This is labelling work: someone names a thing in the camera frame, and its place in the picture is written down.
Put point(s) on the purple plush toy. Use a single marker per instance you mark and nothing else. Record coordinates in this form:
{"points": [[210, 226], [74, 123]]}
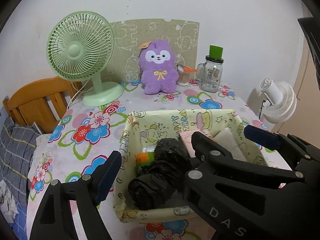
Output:
{"points": [[159, 73]]}

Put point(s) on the black plastic bag roll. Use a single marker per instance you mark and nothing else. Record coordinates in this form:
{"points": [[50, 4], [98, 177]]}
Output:
{"points": [[157, 182]]}

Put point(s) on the grey plaid pillow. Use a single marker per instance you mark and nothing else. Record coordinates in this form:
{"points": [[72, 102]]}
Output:
{"points": [[18, 144]]}

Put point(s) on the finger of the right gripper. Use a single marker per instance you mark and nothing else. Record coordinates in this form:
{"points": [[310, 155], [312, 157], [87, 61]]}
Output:
{"points": [[291, 148], [222, 164]]}

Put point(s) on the yellow cartoon fabric box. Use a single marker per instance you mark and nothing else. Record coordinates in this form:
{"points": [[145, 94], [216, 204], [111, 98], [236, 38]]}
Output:
{"points": [[144, 129]]}

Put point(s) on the cotton swab container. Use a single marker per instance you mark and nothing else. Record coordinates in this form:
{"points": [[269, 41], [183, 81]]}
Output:
{"points": [[184, 74]]}

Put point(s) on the crumpled white cloth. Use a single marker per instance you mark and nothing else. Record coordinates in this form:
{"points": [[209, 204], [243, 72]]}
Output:
{"points": [[8, 203]]}

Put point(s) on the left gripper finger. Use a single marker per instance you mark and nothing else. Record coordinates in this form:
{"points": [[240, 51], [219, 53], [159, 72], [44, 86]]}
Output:
{"points": [[54, 220]]}

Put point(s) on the green tissue pack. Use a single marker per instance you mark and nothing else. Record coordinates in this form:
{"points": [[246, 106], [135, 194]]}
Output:
{"points": [[143, 162]]}

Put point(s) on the white standing fan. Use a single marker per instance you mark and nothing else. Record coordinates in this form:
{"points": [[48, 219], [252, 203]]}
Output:
{"points": [[282, 101]]}

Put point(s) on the pink tissue pack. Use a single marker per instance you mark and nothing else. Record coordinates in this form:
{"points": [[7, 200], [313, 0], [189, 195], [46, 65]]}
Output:
{"points": [[186, 139]]}

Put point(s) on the green desk fan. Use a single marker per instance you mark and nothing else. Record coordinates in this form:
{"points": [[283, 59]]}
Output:
{"points": [[79, 48]]}

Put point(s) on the white face mask pack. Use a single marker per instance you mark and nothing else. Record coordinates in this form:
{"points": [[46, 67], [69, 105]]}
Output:
{"points": [[225, 139]]}

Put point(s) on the cartoon cardboard panel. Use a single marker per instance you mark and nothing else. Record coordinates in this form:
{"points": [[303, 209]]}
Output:
{"points": [[182, 35]]}

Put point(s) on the glass jar green lid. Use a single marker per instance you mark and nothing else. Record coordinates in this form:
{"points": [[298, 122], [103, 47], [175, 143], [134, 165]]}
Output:
{"points": [[209, 73]]}

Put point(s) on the wooden bed headboard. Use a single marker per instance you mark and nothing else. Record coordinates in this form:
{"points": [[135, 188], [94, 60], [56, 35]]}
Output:
{"points": [[41, 102]]}

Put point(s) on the beige door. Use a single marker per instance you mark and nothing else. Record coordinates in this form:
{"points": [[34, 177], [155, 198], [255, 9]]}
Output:
{"points": [[294, 65]]}

